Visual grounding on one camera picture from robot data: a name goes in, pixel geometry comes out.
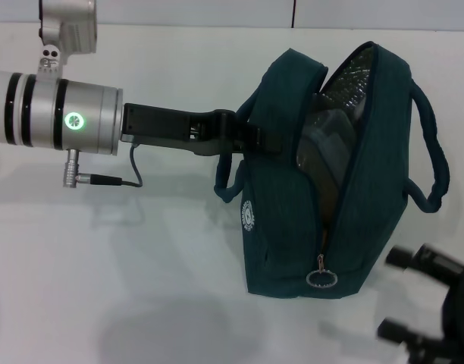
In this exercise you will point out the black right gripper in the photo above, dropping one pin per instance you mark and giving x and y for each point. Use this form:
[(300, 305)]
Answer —
[(461, 314)]

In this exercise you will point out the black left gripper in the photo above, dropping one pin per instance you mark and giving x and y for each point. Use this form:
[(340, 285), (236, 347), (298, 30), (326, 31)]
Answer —
[(160, 125)]

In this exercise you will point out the clear food container blue lid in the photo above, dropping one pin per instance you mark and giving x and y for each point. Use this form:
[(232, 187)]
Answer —
[(328, 155)]

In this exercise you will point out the dark teal insulated lunch bag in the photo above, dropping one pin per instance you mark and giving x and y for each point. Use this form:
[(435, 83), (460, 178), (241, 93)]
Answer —
[(277, 212)]

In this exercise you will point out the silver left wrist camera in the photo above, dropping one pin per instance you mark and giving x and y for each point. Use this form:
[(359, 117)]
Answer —
[(73, 22)]

